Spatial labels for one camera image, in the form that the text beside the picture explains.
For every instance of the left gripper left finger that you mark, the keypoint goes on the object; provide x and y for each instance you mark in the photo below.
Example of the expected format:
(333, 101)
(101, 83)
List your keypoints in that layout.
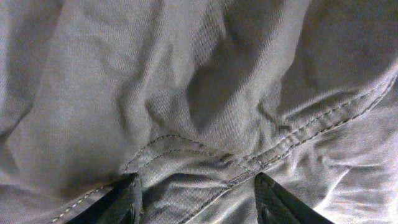
(121, 205)

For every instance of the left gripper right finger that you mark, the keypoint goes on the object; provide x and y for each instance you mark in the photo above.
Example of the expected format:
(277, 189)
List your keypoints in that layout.
(276, 205)

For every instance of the grey shorts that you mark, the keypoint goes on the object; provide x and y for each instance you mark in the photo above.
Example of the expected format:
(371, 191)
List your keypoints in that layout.
(198, 98)

